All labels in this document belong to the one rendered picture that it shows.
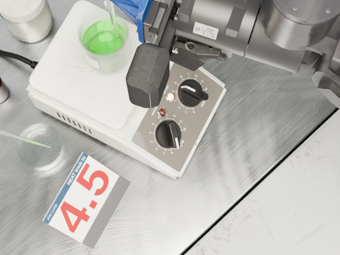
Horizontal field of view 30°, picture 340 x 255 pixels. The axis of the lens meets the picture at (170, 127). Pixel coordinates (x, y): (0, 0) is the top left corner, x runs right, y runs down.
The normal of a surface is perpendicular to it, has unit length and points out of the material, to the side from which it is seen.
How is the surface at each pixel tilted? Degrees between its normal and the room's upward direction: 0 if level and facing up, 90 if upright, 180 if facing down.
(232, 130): 0
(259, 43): 54
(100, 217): 0
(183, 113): 30
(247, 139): 0
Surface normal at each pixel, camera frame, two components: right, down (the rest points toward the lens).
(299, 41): -0.06, 0.98
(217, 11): -0.12, 0.12
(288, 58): -0.29, 0.72
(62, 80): 0.01, -0.25
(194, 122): 0.46, 0.00
